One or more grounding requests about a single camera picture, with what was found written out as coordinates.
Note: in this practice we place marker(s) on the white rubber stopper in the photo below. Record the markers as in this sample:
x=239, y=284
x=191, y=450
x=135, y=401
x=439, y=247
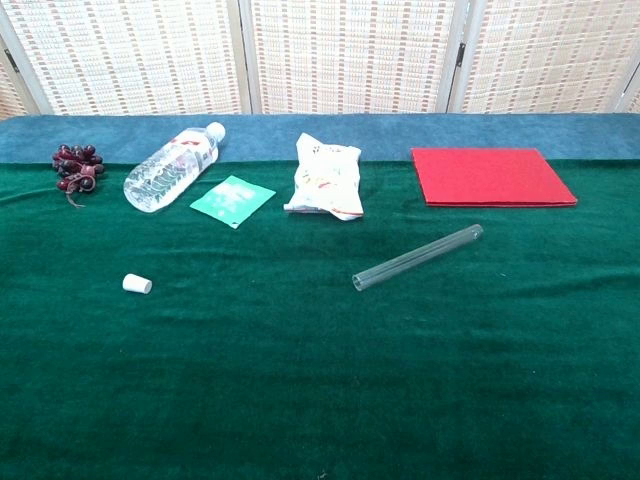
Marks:
x=136, y=283

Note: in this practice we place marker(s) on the red flat board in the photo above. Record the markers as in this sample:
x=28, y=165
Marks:
x=492, y=175

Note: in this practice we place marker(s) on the woven folding screen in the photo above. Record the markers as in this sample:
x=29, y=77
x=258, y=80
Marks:
x=350, y=55

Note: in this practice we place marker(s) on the blue table cover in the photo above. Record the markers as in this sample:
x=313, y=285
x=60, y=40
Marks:
x=350, y=132

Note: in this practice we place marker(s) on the clear plastic water bottle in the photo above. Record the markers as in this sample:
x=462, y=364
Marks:
x=165, y=172

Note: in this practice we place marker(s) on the white snack bag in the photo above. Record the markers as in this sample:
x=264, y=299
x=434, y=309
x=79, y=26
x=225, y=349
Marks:
x=326, y=175

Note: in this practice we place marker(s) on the dark red grape bunch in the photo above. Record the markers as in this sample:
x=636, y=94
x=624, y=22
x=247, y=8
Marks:
x=75, y=162

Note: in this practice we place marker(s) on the clear glass test tube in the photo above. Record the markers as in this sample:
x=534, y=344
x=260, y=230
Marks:
x=417, y=257

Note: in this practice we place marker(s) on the green velvet cloth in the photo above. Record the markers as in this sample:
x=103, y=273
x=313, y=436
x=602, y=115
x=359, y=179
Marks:
x=300, y=360

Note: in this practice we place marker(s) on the green sachet packet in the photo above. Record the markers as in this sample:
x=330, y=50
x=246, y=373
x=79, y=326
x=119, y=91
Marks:
x=231, y=200

